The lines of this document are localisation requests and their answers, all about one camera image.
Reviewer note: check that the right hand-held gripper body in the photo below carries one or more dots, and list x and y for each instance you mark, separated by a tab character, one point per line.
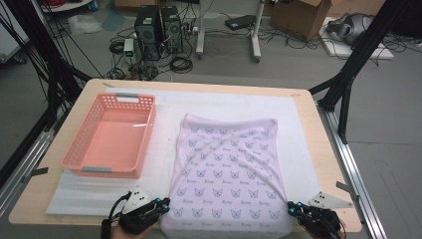
320	220

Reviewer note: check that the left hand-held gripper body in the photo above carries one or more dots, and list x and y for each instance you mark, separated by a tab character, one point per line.
136	220

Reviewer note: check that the white printed towel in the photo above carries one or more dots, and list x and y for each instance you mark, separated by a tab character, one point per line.
225	172

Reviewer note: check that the pink plastic basket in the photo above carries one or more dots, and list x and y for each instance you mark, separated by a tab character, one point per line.
112	146

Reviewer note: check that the person's left hand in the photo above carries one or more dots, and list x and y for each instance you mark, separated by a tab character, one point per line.
132	236

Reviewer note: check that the white grid mat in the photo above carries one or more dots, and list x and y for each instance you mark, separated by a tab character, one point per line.
166	142

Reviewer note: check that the small white device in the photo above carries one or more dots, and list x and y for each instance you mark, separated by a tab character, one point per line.
128	46

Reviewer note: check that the white foam board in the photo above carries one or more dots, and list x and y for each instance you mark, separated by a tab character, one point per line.
338	49

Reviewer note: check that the black computer tower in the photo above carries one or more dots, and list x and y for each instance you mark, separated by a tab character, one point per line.
147	30
172	30

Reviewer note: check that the white metal stand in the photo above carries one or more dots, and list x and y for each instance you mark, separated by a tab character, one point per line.
200	33

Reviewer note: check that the grey rounded appliance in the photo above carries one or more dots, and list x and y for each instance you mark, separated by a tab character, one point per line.
351	26

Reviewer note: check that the blue plastic sheet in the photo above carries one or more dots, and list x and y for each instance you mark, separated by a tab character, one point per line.
112	20

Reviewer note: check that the cardboard box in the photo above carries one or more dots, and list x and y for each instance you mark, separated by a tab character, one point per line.
298	16

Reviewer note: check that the black flat device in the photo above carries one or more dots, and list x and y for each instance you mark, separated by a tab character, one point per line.
240	22

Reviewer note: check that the clear plastic bag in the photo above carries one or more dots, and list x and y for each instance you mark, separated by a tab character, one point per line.
83	25

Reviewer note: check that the white round table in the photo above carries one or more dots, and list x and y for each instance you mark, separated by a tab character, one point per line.
66	7

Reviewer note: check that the grey metal bracket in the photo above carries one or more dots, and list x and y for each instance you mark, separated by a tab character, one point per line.
38	172
345	187

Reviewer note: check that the aluminium rail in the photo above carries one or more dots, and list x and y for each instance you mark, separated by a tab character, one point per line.
348	159
33	156

